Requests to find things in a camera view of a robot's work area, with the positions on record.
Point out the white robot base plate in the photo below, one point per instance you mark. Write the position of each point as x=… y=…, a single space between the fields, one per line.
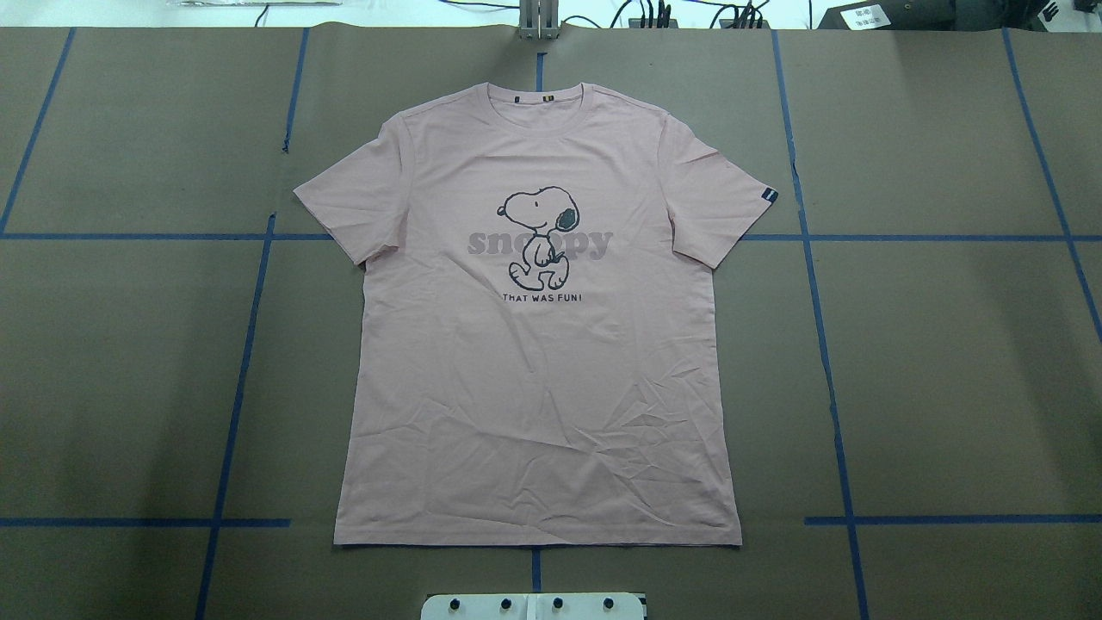
x=535 y=605

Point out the aluminium frame post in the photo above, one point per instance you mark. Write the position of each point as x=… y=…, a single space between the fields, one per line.
x=539 y=19

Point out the black power box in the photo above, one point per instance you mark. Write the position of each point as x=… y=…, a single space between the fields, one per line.
x=890 y=15

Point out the pink Snoopy t-shirt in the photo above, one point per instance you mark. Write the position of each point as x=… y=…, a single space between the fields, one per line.
x=539 y=354

